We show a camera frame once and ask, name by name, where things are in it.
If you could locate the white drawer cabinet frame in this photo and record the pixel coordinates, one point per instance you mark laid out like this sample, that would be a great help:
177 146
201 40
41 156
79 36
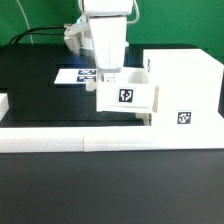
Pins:
188 87

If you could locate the white marker tag sheet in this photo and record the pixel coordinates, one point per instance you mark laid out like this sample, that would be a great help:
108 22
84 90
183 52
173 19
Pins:
75 76

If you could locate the white drawer box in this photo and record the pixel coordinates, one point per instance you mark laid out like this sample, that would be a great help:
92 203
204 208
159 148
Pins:
147 117
131 91

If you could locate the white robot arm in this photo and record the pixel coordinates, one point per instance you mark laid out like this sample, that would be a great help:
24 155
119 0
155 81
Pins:
78 35

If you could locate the white L-shaped border wall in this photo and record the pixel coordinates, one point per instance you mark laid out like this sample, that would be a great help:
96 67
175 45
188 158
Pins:
209 134

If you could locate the white front drawer box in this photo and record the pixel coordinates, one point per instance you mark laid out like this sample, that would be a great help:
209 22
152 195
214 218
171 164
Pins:
147 117

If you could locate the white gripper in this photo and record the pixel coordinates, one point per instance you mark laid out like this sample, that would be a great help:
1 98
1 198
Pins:
109 39

